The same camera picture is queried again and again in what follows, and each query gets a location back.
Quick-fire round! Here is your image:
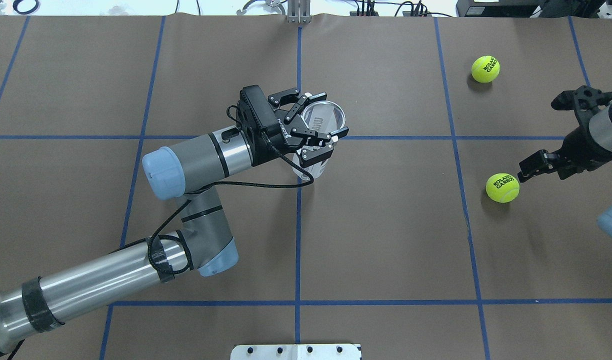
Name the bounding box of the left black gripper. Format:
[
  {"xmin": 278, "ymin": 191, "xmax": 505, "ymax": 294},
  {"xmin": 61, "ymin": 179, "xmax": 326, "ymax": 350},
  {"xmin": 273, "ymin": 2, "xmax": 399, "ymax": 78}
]
[{"xmin": 243, "ymin": 88, "xmax": 349, "ymax": 169}]

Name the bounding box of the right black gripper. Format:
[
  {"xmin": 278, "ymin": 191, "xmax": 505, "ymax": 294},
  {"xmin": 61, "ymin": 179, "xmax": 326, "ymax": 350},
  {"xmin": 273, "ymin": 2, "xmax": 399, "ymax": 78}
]
[{"xmin": 517, "ymin": 126, "xmax": 612, "ymax": 183}]

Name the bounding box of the yellow tennis ball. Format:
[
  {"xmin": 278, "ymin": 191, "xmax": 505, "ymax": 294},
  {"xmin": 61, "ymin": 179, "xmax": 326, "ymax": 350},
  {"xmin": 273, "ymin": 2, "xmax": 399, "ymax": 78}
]
[
  {"xmin": 471, "ymin": 55, "xmax": 500, "ymax": 84},
  {"xmin": 485, "ymin": 173, "xmax": 520, "ymax": 204}
]

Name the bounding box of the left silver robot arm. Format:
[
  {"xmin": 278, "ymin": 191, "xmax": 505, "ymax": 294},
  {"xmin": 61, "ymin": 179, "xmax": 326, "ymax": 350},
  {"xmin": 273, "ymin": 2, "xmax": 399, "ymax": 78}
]
[{"xmin": 0, "ymin": 85, "xmax": 349, "ymax": 359}]

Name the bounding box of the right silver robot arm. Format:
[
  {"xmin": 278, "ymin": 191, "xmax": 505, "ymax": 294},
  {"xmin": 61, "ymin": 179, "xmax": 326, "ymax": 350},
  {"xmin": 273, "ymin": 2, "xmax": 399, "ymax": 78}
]
[{"xmin": 518, "ymin": 85, "xmax": 612, "ymax": 183}]

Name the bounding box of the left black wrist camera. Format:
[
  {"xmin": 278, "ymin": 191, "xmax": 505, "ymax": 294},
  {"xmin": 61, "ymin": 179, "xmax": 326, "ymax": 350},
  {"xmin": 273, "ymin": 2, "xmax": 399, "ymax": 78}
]
[{"xmin": 239, "ymin": 85, "xmax": 280, "ymax": 137}]

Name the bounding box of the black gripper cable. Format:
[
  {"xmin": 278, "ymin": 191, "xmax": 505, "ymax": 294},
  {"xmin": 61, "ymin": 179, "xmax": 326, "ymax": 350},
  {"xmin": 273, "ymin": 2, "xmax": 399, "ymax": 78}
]
[{"xmin": 145, "ymin": 105, "xmax": 316, "ymax": 277}]

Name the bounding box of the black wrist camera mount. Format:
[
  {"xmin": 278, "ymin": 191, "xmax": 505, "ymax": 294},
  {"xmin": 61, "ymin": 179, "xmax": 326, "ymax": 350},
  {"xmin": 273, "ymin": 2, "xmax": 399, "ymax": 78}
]
[{"xmin": 550, "ymin": 85, "xmax": 612, "ymax": 127}]

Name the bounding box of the aluminium frame post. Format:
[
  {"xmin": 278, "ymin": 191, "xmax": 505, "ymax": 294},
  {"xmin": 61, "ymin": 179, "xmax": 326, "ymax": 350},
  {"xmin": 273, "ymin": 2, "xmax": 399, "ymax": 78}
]
[{"xmin": 285, "ymin": 0, "xmax": 312, "ymax": 24}]

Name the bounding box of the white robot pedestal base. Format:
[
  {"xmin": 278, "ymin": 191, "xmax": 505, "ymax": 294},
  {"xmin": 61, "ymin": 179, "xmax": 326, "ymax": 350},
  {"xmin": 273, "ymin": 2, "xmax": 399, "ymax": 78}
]
[{"xmin": 230, "ymin": 343, "xmax": 363, "ymax": 360}]

